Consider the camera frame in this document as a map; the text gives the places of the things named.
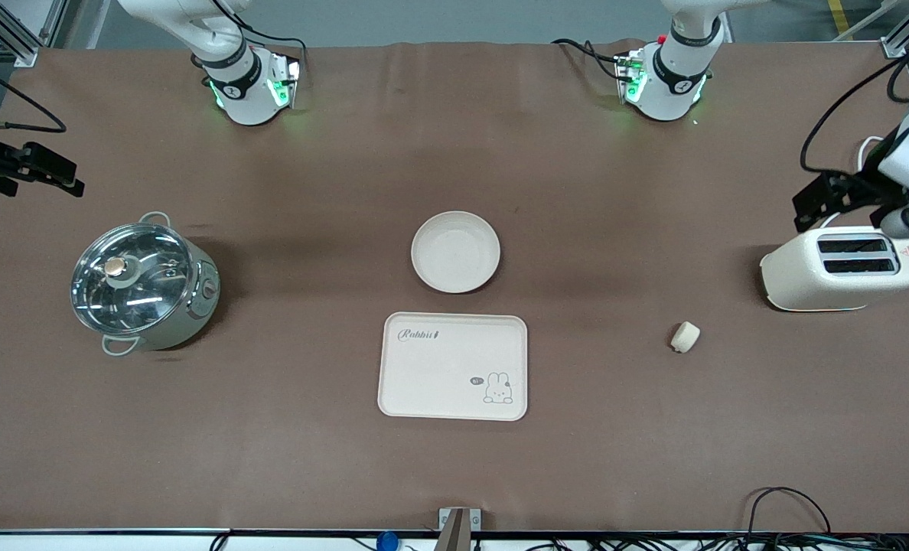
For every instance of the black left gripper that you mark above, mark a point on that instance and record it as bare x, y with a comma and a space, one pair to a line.
862, 189

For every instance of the small white steamed bun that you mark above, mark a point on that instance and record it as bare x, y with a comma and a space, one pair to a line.
685, 337

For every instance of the cream round plate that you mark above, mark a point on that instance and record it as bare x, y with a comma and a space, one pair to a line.
454, 252

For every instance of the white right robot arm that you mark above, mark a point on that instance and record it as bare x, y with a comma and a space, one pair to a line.
240, 92

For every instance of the cream two-slot toaster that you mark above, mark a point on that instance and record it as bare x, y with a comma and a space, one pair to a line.
837, 279

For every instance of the glass pot lid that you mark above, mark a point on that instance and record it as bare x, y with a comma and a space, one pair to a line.
129, 279

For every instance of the pale green electric pot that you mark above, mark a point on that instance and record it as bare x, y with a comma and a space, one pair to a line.
194, 306

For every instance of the brown table cover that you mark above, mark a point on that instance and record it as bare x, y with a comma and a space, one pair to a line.
454, 153

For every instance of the cream rabbit print tray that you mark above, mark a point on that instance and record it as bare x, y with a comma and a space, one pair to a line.
454, 367

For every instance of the blue round cap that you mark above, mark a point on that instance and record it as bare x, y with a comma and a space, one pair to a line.
387, 542

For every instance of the grey metal camera bracket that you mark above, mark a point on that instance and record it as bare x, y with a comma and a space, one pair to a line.
458, 528

